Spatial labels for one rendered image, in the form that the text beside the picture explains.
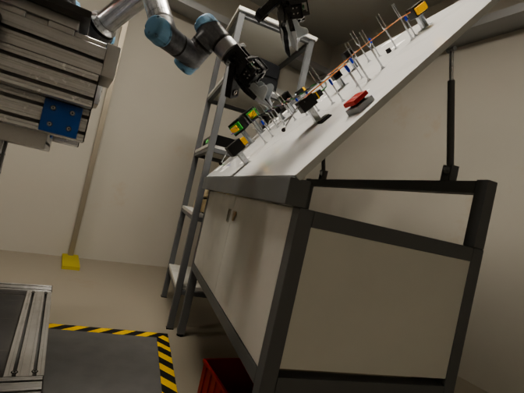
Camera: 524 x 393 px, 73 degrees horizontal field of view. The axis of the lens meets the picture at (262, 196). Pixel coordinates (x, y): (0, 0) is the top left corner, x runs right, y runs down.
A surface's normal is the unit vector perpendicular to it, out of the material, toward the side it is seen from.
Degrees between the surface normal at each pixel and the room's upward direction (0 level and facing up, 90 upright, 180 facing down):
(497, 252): 90
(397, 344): 90
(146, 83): 90
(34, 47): 90
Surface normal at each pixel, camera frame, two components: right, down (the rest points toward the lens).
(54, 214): 0.49, 0.09
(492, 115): -0.84, -0.20
